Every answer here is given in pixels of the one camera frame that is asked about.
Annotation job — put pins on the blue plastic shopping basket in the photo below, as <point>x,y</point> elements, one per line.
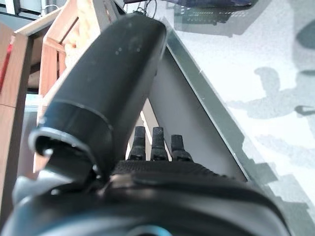
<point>209,2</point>

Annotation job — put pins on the large wooden display shelf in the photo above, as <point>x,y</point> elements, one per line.
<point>184,123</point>

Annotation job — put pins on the wooden potato crate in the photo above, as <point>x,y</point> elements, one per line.
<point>51,61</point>

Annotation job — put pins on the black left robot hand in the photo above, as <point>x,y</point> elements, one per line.
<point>110,73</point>

